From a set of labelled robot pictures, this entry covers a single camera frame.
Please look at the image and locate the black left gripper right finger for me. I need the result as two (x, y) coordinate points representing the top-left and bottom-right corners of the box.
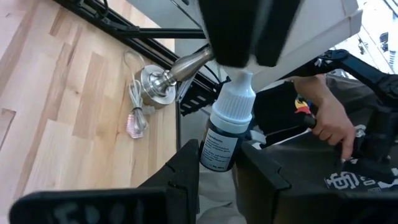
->
(233, 142), (398, 224)

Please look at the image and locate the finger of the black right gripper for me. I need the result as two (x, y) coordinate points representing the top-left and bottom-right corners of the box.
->
(198, 0), (267, 68)
(254, 0), (302, 68)

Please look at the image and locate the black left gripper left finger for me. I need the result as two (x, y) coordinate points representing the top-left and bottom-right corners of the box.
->
(9, 139), (200, 224)

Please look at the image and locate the small black food colouring bottle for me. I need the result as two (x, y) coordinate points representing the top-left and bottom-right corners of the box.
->
(198, 70), (257, 172)

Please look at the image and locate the white drum lamp shade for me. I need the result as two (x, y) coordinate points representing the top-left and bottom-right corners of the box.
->
(126, 0), (364, 93)

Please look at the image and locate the person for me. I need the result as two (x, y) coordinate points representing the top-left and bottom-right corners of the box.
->
(195, 73), (398, 224)

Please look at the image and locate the silver metal lamp stand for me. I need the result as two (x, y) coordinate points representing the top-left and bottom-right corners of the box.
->
(135, 45), (216, 110)

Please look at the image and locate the person's hand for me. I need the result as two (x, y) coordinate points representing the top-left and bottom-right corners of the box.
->
(292, 74), (357, 161)

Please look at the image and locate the black metal table frame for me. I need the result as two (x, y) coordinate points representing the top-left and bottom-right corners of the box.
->
(52, 0), (231, 118)

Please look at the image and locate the clear lamp cord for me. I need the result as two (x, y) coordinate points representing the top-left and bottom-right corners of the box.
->
(123, 49), (149, 125)

